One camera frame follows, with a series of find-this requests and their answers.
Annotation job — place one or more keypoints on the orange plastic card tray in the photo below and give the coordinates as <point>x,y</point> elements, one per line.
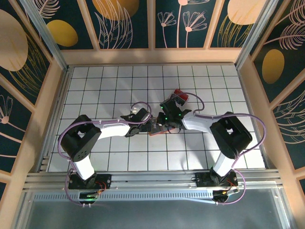
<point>156,134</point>

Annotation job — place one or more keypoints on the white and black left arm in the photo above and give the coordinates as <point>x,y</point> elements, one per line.
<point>112,128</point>

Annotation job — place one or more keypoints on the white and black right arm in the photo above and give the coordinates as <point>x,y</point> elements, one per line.
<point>197,122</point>

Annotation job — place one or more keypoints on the white gridded table board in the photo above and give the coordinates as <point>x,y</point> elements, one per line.
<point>119,83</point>

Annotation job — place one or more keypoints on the grey metal panel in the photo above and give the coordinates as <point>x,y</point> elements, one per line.
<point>152,214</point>

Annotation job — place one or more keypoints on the aluminium back rail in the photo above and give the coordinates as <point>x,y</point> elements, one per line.
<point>152,64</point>

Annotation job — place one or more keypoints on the aluminium mounting rail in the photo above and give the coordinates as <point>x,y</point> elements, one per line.
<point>152,177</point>

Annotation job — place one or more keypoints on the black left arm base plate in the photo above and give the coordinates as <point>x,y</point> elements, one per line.
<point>106,179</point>

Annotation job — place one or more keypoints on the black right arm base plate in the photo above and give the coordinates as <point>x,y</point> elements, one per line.
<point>201,179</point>

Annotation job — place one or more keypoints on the aluminium side rail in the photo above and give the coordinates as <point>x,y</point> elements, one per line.
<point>62,95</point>
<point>248,95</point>

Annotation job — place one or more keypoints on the aluminium corner post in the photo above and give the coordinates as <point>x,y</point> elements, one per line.
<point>255,35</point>
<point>48,35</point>

